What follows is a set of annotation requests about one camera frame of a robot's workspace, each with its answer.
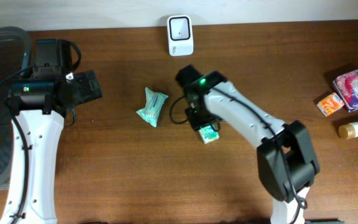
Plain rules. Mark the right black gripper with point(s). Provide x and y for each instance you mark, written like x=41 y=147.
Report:
x=195 y=119

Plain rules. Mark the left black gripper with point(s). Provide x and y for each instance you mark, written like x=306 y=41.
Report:
x=87 y=84

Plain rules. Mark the teal wipes pouch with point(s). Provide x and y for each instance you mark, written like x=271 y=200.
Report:
x=153 y=106

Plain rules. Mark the teal tissue pack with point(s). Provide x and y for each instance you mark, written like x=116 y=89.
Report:
x=208 y=134

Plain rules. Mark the orange tissue pack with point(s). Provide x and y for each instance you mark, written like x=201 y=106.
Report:
x=330 y=104

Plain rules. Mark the cream tube gold cap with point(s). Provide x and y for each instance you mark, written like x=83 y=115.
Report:
x=348 y=131

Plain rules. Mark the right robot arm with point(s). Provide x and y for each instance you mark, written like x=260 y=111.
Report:
x=286 y=159

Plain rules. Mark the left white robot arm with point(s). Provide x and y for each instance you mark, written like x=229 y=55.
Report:
x=39 y=100

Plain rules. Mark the white barcode scanner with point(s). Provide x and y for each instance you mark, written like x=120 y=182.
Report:
x=180 y=35

